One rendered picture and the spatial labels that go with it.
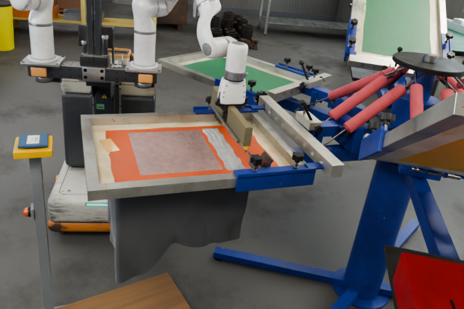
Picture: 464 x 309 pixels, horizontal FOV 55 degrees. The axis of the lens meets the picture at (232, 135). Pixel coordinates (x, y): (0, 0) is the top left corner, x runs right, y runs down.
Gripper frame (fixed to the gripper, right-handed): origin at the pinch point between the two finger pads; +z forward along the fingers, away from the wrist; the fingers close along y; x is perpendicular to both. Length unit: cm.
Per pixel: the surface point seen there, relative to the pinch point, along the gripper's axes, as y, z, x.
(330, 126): -44.9, 5.2, 3.3
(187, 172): 20.1, 13.8, 17.5
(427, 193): -67, 16, 42
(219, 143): 2.0, 13.6, -2.5
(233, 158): 0.8, 13.2, 11.5
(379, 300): -95, 107, 13
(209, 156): 9.0, 13.9, 7.7
